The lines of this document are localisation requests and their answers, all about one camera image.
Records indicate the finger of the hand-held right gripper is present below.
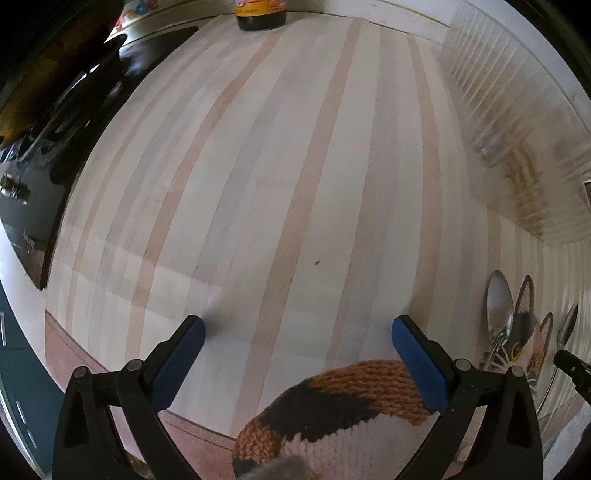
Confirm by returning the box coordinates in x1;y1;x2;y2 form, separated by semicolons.
553;349;591;396

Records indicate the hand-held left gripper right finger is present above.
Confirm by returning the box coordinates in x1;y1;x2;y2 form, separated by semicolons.
391;315;544;480

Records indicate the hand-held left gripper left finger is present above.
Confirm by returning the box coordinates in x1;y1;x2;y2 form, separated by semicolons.
52;315;206;480

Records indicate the metal spoon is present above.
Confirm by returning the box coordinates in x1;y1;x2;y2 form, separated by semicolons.
536;301;580;414
485;269;515;365

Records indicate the clear ribbed plastic container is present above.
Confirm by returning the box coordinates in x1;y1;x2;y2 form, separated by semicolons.
438;0;591;245

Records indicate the knitted calico cat mat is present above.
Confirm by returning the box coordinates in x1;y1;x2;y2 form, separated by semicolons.
231;274;585;480

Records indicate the grey fuzzy cloth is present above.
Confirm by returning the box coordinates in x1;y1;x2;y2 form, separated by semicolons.
240;455;311;480

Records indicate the black glass gas stove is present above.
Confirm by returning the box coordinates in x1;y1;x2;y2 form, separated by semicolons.
0;25;199;291

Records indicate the striped beige tablecloth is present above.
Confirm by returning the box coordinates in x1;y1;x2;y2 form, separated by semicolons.
44;14;591;480

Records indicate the dark soy sauce bottle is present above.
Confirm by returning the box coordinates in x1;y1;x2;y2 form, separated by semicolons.
235;0;288;32

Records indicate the colourful wall sticker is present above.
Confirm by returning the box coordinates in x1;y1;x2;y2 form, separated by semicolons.
108;0;162;42

